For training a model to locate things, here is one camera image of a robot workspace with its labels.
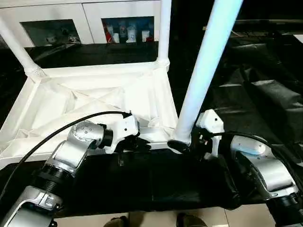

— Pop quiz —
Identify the white plastic table top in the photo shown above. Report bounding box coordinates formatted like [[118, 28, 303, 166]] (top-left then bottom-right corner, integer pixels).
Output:
[[0, 61, 191, 169]]

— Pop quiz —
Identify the white plastic table leg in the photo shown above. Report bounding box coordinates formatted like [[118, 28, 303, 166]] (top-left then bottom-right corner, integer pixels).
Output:
[[0, 17, 46, 82], [157, 0, 172, 70], [169, 0, 245, 145]]

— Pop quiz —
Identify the black work mat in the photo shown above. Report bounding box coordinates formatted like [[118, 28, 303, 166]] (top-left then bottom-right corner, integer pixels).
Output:
[[0, 19, 303, 216]]

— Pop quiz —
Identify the white cabinet with glass doors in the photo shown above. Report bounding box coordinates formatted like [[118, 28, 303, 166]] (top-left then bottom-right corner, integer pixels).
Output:
[[0, 0, 162, 48]]

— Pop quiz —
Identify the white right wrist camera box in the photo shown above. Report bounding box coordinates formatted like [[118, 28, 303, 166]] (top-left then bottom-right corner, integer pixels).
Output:
[[195, 109, 226, 159]]

